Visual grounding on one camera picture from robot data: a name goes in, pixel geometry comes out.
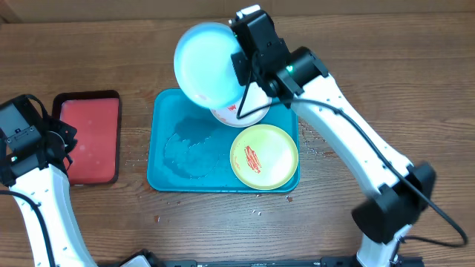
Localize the white plate with red stain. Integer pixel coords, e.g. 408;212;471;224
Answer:
211;82;272;128

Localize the light blue plate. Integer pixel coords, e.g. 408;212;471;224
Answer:
174;22;244;109

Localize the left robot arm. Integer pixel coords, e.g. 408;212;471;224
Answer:
1;90;122;266

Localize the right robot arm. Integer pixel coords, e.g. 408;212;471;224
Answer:
229;4;436;266

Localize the dark red tray with water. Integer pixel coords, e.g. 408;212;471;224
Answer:
52;90;122;185

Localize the teal plastic serving tray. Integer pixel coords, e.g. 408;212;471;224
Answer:
146;88;301;194

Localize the yellow-green plate with red stain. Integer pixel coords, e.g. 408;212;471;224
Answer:
230;124;299;191

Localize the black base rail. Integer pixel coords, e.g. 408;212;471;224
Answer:
155;255;425;267

